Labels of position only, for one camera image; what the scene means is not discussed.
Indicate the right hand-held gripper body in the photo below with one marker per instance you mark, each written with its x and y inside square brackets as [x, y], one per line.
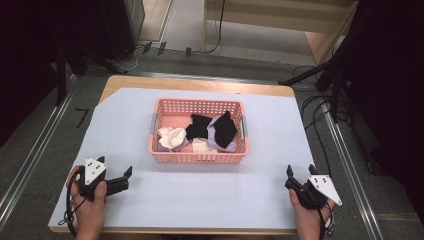
[313, 191]

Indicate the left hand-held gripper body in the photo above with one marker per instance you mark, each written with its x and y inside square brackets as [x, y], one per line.
[90, 173]

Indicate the person's right hand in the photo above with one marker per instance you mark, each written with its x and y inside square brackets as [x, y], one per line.
[305, 216]

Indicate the person's left hand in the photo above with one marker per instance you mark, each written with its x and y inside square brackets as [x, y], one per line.
[88, 210]

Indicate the cream sock bundle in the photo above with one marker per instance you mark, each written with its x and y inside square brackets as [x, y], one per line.
[171, 136]

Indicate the small lavender sock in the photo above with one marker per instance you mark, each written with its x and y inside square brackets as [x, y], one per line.
[181, 146]

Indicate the pink plastic basket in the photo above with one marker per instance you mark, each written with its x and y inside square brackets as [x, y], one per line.
[166, 116]

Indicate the white table mat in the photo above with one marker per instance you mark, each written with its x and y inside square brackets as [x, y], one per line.
[200, 193]

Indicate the black sock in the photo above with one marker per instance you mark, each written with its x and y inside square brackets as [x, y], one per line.
[199, 126]
[225, 131]

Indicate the flat cream sock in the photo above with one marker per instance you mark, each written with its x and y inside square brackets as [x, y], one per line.
[201, 146]

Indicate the large lavender sock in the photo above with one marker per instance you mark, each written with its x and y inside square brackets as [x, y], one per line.
[213, 141]

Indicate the black stand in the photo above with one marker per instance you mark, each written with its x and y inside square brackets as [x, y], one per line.
[61, 76]
[313, 71]

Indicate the wooden table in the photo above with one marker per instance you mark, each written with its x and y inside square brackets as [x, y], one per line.
[186, 84]

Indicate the dark cabinet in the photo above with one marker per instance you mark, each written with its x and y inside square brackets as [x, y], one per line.
[120, 26]

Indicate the wooden shelf unit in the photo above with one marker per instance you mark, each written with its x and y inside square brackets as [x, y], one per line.
[260, 20]

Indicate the metal floor rail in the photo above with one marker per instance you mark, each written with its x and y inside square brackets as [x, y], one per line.
[30, 160]
[200, 77]
[353, 173]

